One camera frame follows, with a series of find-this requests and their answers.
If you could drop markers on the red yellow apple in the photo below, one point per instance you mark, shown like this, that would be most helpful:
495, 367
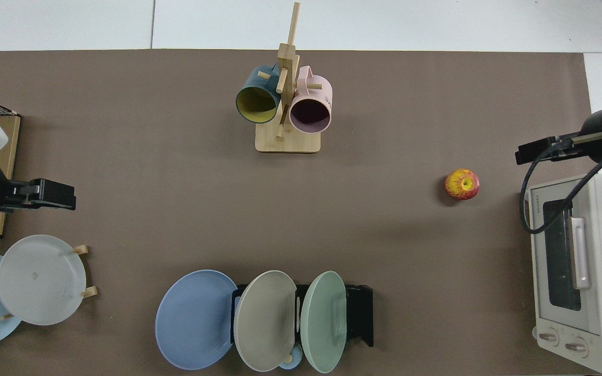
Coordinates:
462, 184

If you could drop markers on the pale grey plate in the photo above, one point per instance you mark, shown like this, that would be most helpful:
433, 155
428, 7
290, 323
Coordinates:
39, 279

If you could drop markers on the wooden plate rack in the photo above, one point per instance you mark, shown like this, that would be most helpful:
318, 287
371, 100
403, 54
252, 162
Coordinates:
90, 292

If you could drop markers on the beige grey plate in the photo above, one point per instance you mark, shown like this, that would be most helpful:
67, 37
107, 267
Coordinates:
264, 321

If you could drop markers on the black dish rack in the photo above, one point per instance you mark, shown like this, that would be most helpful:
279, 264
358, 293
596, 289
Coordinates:
359, 313

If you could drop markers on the pale green plate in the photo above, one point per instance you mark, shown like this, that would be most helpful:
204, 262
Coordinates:
323, 321

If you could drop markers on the brown table cloth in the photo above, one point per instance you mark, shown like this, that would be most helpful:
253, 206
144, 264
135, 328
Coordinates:
175, 183

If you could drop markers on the dark blue cup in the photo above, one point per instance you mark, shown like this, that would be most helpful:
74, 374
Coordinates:
251, 83

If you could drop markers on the pink cup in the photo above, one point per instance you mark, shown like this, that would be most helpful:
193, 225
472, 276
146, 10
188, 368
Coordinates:
316, 89

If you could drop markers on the wooden cup stand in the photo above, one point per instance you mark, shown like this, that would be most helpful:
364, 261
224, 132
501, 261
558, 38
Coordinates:
288, 142

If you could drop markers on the small blue round thing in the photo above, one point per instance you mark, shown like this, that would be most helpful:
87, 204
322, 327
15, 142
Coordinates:
291, 363

